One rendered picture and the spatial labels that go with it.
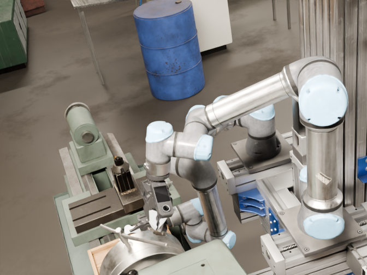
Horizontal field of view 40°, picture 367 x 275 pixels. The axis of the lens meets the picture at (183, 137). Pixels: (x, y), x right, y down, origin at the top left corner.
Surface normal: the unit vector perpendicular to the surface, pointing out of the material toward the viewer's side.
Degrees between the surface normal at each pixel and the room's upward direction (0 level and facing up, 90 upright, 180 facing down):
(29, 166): 0
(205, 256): 0
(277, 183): 0
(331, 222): 97
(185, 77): 90
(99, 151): 90
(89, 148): 90
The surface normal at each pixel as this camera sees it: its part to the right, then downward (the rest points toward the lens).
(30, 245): -0.17, -0.83
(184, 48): 0.55, 0.38
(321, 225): -0.11, 0.66
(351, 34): 0.25, 0.49
